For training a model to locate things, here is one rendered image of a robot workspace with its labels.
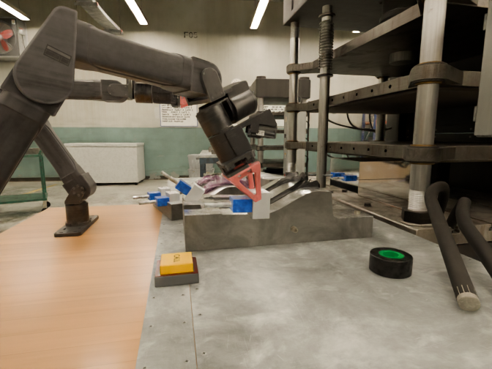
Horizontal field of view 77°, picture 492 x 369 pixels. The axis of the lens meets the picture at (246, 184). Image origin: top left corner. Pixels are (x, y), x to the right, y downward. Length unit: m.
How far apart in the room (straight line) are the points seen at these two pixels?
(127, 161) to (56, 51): 6.85
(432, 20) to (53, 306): 1.19
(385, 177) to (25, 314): 1.41
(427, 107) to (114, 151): 6.74
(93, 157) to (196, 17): 4.05
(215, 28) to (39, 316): 7.96
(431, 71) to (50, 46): 0.98
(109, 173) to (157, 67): 6.93
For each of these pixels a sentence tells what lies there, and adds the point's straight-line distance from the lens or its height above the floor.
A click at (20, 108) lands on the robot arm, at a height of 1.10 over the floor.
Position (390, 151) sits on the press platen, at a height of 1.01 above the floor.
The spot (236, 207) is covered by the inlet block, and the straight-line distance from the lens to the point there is 0.61.
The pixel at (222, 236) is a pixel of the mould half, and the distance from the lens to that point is 0.76.
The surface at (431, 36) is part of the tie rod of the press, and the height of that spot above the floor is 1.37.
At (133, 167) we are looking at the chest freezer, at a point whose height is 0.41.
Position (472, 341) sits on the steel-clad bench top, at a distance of 0.55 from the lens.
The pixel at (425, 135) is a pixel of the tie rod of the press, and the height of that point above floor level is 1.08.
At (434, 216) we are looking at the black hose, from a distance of 0.84.
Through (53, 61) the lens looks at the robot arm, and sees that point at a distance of 0.48.
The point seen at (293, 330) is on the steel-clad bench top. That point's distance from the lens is 0.49.
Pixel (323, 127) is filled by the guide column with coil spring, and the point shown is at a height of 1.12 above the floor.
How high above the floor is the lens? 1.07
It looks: 9 degrees down
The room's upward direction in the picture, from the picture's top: straight up
